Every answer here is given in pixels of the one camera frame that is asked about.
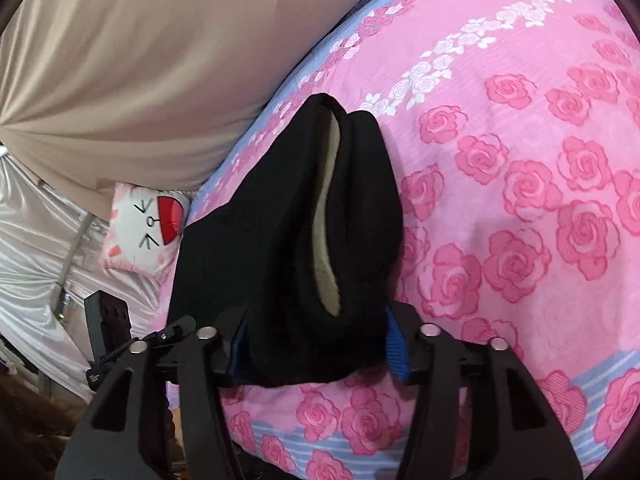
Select black pants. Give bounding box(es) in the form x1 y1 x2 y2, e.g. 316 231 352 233
168 93 404 388

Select silver satin curtain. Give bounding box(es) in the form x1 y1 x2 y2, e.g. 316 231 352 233
1 152 160 400

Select cat face cushion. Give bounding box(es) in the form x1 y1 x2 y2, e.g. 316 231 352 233
100 183 191 282

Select beige headboard cover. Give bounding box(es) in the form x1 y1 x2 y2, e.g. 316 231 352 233
1 0 360 218

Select pink rose bedsheet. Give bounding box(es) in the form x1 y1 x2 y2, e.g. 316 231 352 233
150 0 640 480

